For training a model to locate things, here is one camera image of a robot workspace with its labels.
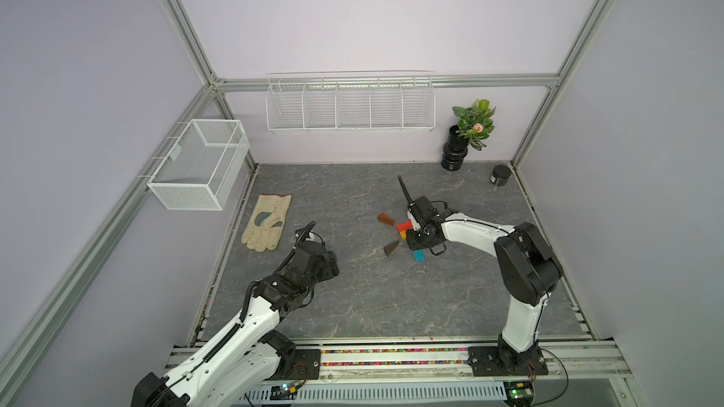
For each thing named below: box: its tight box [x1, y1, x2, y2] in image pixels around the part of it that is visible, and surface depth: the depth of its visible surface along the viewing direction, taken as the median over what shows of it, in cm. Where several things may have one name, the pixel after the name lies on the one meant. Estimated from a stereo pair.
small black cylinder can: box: [489, 163, 512, 187], surface depth 115 cm
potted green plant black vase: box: [440, 98, 496, 172], surface depth 104 cm
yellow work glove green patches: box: [241, 194, 293, 253], surface depth 104 cm
